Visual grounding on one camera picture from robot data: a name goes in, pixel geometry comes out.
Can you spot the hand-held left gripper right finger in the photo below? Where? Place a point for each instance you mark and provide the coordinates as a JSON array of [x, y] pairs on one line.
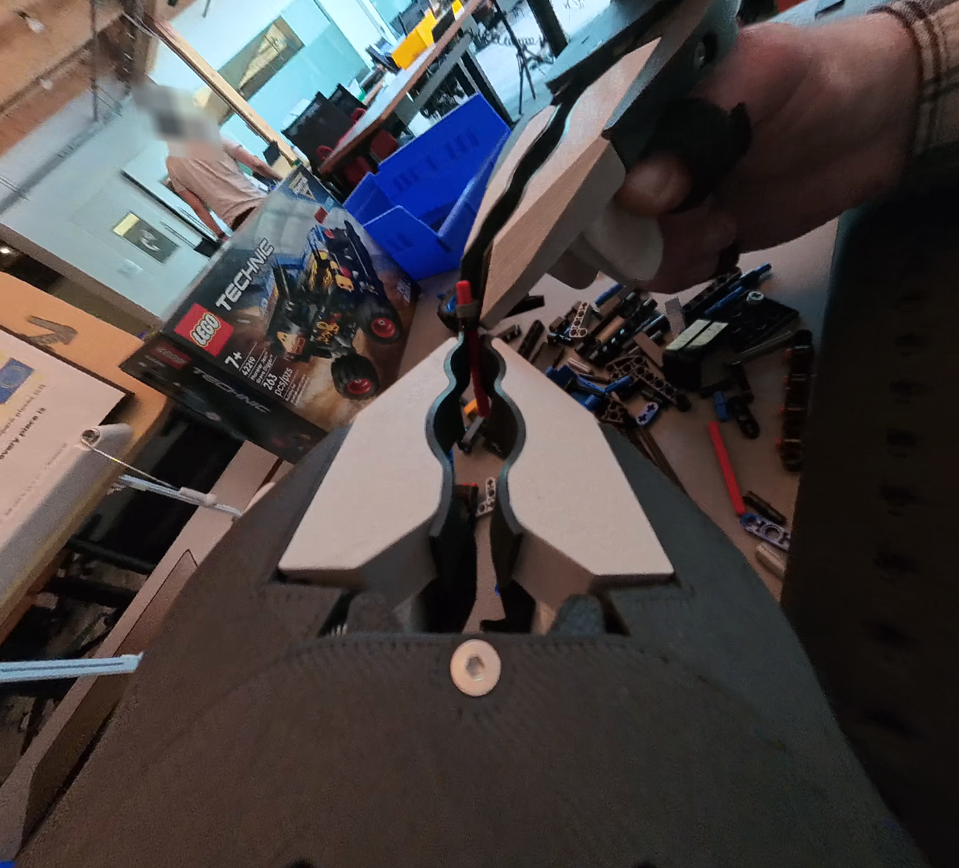
[[588, 509]]

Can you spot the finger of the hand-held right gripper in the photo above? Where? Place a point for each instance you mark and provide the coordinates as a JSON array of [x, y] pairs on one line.
[[510, 187], [577, 164]]

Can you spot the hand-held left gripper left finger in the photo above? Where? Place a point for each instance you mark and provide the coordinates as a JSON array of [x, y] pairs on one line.
[[367, 509]]

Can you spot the small black toy assembly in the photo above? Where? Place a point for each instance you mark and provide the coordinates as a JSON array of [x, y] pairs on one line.
[[472, 359]]

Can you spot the person's right forearm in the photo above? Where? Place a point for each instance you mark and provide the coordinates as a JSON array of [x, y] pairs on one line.
[[937, 74]]

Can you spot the grey desk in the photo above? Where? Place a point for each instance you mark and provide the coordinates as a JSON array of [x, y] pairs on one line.
[[675, 449]]

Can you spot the person's right hand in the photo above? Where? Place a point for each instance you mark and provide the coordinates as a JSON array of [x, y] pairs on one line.
[[824, 119]]

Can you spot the plain blue plastic bin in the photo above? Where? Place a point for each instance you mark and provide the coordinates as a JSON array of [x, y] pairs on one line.
[[435, 179]]

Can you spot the red toy axle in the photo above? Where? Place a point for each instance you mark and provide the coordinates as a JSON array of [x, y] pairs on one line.
[[724, 467]]

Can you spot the wooden background table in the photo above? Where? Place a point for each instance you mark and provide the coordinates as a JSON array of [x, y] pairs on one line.
[[405, 74]]

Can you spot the yellow bin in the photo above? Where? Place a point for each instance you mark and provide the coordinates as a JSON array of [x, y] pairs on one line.
[[420, 37]]

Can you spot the blue toy beam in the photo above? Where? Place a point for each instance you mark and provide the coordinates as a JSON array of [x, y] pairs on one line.
[[764, 527]]

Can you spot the toy truck set box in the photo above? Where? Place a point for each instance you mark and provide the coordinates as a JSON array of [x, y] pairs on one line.
[[285, 314]]

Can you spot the white document stand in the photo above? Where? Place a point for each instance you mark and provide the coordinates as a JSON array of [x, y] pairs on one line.
[[150, 486]]

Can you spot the black beam with red pins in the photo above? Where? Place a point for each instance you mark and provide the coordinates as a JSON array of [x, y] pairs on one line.
[[794, 404]]

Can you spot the black dotted mat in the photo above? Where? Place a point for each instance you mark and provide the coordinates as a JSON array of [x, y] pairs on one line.
[[884, 509]]

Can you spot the instruction booklet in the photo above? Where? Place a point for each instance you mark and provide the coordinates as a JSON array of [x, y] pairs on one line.
[[45, 434]]

